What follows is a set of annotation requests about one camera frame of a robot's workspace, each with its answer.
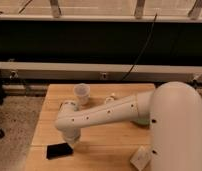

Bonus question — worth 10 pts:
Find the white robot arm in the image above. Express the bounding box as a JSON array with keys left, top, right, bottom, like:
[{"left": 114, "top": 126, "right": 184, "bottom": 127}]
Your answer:
[{"left": 55, "top": 82, "right": 202, "bottom": 171}]

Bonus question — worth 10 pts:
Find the dark conveyor belt rail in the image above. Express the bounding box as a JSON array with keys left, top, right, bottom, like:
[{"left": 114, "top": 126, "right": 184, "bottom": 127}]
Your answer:
[{"left": 0, "top": 18, "right": 202, "bottom": 83}]

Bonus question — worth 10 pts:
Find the white paper card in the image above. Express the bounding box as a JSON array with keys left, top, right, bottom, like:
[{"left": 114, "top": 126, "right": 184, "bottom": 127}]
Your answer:
[{"left": 130, "top": 146, "right": 151, "bottom": 171}]

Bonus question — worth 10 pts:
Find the green round object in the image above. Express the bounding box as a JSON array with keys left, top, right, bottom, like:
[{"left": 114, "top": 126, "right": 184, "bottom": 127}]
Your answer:
[{"left": 132, "top": 118, "right": 149, "bottom": 126}]

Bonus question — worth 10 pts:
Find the translucent plastic cup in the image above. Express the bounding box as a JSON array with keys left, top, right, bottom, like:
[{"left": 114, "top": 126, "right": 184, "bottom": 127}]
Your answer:
[{"left": 73, "top": 83, "right": 90, "bottom": 105}]

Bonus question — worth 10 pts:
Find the black eraser block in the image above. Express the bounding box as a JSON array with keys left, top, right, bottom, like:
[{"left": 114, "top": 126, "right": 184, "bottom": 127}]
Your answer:
[{"left": 46, "top": 143, "right": 73, "bottom": 159}]

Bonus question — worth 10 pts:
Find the black hanging cable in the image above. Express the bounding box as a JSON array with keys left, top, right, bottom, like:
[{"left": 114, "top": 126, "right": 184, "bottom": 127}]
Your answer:
[{"left": 121, "top": 12, "right": 159, "bottom": 82}]

